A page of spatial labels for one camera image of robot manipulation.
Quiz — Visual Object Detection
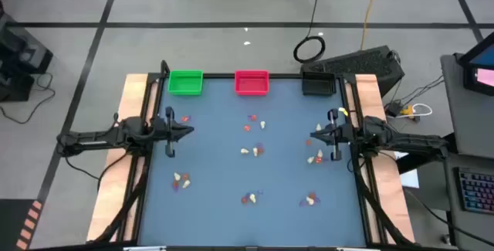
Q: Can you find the black equipment stack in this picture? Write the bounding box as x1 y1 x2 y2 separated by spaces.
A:
0 0 54 103

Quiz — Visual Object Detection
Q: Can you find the black orange striped mat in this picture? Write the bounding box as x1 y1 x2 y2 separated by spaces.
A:
0 198 44 251

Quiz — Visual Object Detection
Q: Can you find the black floor cable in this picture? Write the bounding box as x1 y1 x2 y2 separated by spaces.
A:
401 187 494 249
0 72 57 125

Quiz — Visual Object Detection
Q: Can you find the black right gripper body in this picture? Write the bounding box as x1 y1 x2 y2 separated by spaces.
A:
330 108 363 162

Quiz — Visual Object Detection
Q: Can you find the red plastic basket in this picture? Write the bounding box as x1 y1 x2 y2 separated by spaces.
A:
234 70 270 97

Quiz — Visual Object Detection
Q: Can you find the black coiled cable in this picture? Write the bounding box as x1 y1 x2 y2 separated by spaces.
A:
292 0 327 65

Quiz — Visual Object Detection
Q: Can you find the black mesh computer tower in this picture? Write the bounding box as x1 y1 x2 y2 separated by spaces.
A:
299 45 406 98

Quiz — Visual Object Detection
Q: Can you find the wooden table side board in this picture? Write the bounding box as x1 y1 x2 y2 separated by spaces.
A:
86 73 160 243
345 73 416 244

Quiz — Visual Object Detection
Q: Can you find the grey desk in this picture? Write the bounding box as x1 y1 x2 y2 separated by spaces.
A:
441 53 494 251

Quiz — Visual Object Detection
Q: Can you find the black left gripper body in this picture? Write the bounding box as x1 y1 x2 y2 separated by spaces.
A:
151 107 175 158

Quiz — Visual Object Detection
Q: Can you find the black monitor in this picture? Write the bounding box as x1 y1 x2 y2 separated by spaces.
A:
457 30 494 97

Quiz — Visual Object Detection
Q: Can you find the white paper sheet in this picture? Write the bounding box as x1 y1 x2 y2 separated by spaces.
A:
393 142 421 189

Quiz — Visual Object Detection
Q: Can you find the white cable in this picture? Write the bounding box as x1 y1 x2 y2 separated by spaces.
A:
408 103 434 117

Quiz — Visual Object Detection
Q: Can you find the black plastic basket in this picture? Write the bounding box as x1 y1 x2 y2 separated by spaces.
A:
301 71 337 97

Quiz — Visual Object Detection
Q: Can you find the yellow floor cable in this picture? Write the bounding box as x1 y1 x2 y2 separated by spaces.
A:
360 0 384 50

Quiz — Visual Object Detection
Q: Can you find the green plastic basket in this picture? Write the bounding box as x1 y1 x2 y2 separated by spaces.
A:
167 69 205 97

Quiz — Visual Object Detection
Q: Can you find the backlit black keyboard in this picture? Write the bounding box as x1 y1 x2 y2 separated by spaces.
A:
453 165 494 215

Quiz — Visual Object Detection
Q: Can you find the black power adapter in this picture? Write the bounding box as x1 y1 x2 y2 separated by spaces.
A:
384 102 404 119

